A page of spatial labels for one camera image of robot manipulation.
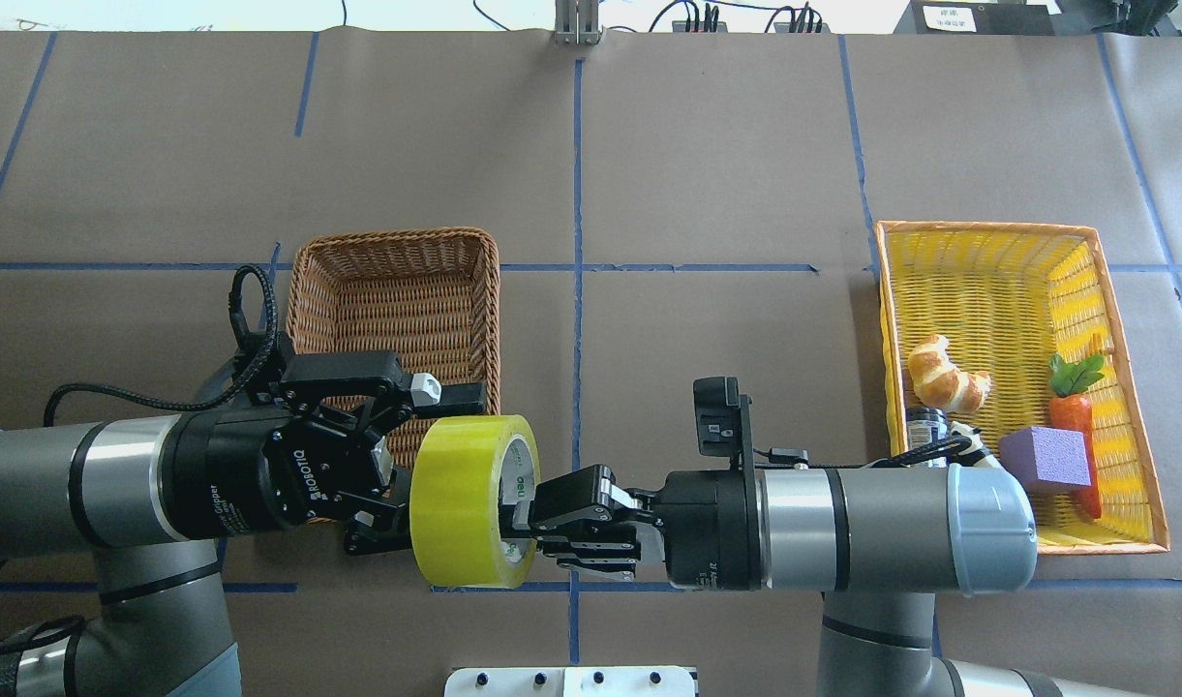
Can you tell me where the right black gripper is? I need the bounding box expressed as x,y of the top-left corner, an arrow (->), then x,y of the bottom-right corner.
509,465 -> 764,591

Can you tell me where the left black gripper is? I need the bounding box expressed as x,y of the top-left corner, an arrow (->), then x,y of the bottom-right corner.
163,372 -> 489,556

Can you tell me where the yellow tape roll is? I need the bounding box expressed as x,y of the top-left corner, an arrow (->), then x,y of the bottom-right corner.
409,415 -> 540,589

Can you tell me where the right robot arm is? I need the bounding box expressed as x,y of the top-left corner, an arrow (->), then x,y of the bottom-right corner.
498,463 -> 1111,696

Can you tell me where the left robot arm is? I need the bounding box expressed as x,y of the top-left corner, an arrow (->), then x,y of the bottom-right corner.
0,374 -> 486,696

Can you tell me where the brown wicker basket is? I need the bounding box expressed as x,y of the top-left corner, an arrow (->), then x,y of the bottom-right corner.
286,227 -> 501,413

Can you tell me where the yellow plastic basket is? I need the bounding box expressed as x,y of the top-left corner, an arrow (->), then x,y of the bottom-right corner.
873,221 -> 1171,556

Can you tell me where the toy croissant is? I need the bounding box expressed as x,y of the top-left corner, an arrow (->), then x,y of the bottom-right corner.
905,334 -> 993,413

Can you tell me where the panda toy figure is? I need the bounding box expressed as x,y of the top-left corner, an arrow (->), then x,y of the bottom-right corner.
946,422 -> 1004,470

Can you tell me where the purple foam block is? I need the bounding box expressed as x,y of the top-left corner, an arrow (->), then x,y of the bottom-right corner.
999,425 -> 1091,495

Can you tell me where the toy carrot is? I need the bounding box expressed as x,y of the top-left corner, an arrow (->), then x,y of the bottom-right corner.
1047,352 -> 1106,520

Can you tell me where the black power box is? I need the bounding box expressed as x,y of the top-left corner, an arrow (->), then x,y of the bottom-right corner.
892,1 -> 1056,35

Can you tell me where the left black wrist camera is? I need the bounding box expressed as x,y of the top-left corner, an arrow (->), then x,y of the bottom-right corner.
275,351 -> 408,403

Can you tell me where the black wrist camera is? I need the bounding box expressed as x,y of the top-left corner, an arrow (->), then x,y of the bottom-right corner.
275,351 -> 408,403
691,376 -> 754,470

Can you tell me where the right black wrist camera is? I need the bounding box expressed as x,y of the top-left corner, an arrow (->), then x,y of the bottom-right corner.
691,376 -> 754,470

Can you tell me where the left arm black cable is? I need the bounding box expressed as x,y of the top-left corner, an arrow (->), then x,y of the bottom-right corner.
43,263 -> 282,429

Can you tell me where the aluminium frame post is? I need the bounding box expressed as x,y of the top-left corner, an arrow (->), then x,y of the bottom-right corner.
554,0 -> 603,45

